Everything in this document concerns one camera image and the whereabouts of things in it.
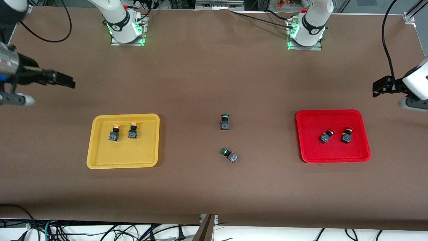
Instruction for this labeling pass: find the long black table cable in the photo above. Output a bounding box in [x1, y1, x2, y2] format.
[229, 9, 295, 26]

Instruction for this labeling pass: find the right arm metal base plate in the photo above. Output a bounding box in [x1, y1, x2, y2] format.
[110, 15, 148, 47]

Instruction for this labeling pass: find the green floor cable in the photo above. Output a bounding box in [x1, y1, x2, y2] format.
[44, 220, 54, 241]

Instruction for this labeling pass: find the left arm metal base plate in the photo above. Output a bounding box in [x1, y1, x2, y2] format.
[287, 18, 323, 51]

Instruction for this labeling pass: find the black floor cable loop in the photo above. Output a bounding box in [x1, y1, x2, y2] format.
[0, 204, 35, 241]

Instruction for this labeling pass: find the red push button switch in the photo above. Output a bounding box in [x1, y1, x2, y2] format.
[340, 128, 353, 144]
[319, 129, 335, 144]

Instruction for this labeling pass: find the grey metal background bracket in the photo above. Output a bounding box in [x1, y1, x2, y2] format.
[196, 0, 244, 10]

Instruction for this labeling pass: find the grey table frame post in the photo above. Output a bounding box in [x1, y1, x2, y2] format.
[192, 214, 218, 241]

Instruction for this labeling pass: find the yellow plastic tray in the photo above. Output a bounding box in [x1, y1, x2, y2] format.
[86, 113, 161, 169]

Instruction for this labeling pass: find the brown table cover cloth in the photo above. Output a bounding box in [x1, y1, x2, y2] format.
[0, 6, 428, 231]

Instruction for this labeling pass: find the short black table cable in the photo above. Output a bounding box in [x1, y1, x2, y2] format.
[266, 9, 296, 20]

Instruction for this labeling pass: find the red plastic tray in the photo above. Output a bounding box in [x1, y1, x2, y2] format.
[295, 109, 372, 164]

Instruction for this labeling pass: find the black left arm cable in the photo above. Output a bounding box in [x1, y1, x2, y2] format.
[382, 0, 399, 80]

